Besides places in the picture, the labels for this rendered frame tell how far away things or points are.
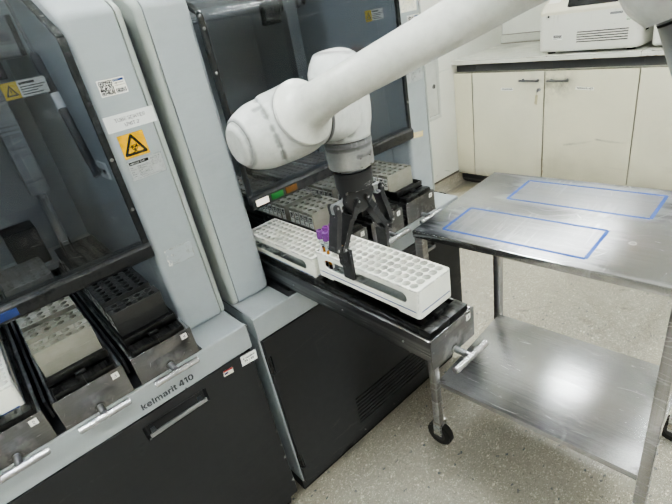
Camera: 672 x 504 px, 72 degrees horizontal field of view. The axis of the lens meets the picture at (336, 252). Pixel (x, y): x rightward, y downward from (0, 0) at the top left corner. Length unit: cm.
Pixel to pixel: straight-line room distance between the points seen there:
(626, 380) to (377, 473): 81
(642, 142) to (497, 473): 208
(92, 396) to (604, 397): 130
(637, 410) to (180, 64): 142
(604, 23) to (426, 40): 248
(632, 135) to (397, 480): 230
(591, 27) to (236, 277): 247
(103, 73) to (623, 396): 150
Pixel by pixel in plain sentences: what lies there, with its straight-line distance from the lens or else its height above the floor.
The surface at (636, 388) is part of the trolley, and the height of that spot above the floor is 28.
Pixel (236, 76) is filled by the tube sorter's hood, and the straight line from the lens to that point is 111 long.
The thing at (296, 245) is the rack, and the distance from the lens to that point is 116.
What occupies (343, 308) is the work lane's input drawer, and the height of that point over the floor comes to 78.
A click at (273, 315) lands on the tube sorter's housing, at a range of 118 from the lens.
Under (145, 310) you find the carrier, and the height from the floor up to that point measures 85.
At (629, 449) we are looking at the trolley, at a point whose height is 28.
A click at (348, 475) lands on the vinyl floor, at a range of 170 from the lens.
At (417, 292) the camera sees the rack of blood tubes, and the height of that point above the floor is 89.
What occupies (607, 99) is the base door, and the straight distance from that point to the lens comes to 312.
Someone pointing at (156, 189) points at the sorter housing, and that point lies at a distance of 106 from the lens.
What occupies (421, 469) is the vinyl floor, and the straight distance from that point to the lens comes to 169.
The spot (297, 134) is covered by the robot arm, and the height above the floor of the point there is 121.
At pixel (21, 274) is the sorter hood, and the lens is 102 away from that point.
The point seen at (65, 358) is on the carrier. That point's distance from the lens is 110.
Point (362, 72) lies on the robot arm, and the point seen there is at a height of 128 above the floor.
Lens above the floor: 136
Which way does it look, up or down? 28 degrees down
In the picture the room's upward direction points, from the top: 11 degrees counter-clockwise
